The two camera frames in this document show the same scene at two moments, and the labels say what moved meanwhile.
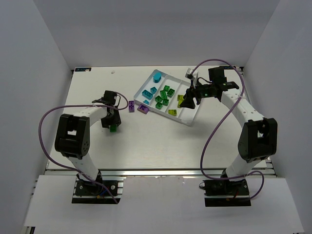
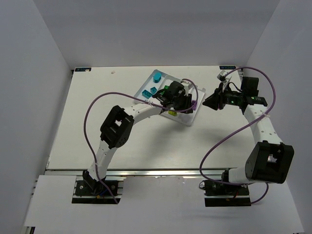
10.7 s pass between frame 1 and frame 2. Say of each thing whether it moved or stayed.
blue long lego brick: stayed
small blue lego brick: stayed
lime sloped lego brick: stayed
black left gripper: moved
